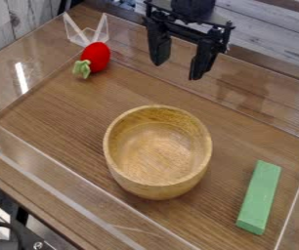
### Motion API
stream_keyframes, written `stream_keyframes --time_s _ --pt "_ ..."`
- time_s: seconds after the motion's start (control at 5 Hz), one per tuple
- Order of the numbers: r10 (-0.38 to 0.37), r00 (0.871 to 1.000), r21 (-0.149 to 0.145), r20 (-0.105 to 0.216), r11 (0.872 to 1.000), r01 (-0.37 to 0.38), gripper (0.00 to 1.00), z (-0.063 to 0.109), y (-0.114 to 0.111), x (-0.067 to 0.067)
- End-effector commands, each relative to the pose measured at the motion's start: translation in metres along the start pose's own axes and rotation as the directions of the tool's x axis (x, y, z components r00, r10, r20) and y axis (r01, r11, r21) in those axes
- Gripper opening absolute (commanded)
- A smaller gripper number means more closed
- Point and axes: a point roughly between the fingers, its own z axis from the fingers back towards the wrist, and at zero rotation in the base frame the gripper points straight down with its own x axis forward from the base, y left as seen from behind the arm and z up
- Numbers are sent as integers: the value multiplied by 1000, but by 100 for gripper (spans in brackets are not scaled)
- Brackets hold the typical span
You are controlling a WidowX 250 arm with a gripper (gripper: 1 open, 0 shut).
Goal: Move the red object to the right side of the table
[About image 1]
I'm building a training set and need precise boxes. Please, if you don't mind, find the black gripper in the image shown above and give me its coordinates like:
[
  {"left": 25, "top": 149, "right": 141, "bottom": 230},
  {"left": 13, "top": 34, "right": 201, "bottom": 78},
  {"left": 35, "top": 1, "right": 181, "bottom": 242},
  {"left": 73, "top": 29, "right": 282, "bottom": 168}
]
[{"left": 143, "top": 0, "right": 234, "bottom": 80}]

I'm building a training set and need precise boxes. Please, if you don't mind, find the red plush strawberry toy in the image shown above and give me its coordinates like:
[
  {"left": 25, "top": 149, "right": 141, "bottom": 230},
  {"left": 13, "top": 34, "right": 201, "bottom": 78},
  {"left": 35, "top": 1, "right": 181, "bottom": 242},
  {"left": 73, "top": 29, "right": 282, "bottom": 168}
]
[{"left": 73, "top": 42, "right": 110, "bottom": 79}]

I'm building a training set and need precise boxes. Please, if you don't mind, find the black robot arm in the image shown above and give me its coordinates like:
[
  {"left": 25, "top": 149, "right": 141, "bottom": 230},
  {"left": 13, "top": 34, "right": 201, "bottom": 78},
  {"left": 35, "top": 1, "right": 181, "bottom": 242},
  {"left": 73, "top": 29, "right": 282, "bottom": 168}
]
[{"left": 143, "top": 0, "right": 234, "bottom": 80}]

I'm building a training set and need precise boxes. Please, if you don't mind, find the wooden bowl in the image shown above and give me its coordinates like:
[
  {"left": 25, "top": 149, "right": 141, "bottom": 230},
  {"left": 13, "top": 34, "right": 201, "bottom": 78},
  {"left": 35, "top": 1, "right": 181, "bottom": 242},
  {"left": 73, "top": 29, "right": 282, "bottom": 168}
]
[{"left": 102, "top": 105, "right": 211, "bottom": 200}]

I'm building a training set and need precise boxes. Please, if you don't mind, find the green rectangular block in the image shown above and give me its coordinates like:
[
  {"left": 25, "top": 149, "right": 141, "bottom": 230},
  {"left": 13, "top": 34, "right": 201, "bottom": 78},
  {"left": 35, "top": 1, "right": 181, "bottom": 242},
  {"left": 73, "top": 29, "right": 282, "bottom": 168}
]
[{"left": 235, "top": 160, "right": 281, "bottom": 235}]

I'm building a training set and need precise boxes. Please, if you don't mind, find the clear acrylic corner bracket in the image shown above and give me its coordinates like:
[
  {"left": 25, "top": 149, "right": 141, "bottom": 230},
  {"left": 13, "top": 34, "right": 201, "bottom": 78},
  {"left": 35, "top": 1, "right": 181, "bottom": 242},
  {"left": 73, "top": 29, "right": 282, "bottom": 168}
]
[{"left": 62, "top": 13, "right": 109, "bottom": 48}]

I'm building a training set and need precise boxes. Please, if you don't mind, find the clear acrylic tray wall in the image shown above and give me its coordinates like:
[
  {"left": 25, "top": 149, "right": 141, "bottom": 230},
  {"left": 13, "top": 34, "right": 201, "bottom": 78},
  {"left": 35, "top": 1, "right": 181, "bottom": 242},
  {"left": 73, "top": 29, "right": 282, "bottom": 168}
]
[{"left": 0, "top": 126, "right": 199, "bottom": 250}]

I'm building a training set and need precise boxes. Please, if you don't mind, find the black table leg bracket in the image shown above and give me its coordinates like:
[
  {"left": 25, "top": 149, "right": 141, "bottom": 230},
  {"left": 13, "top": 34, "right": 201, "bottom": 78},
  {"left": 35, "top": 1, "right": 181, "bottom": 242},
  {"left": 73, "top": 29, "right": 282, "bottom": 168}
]
[{"left": 10, "top": 206, "right": 55, "bottom": 250}]

